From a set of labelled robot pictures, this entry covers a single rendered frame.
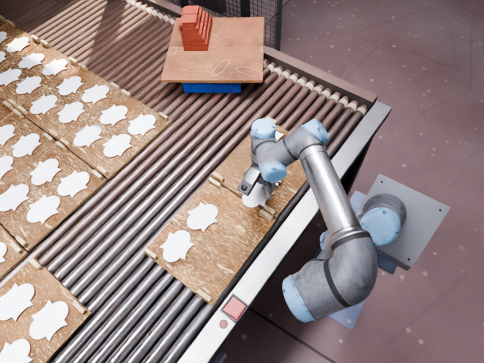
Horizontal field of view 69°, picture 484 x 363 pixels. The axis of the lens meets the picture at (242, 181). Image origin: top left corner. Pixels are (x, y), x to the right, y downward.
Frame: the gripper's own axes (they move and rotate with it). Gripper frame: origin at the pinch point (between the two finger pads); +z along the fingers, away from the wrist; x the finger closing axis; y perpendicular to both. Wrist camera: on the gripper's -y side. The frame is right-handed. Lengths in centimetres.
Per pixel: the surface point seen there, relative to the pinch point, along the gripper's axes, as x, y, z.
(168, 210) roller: 30.5, -20.1, 15.7
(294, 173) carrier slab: -4.5, 23.6, 10.7
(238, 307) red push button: -16.8, -35.3, 15.4
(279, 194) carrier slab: -4.4, 11.5, 11.6
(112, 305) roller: 22, -61, 18
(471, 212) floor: -96, 126, 98
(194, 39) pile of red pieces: 74, 53, -8
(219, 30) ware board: 74, 73, -3
